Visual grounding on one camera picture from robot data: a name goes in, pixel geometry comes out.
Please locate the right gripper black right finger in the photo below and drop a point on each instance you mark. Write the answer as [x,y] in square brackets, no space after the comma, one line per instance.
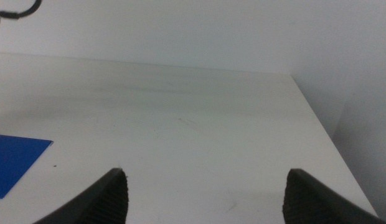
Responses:
[308,202]

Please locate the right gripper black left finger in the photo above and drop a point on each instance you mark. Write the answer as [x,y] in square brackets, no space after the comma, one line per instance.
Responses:
[102,202]

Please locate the blue rectangular mat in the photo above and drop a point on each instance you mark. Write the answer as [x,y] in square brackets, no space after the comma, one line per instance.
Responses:
[12,161]

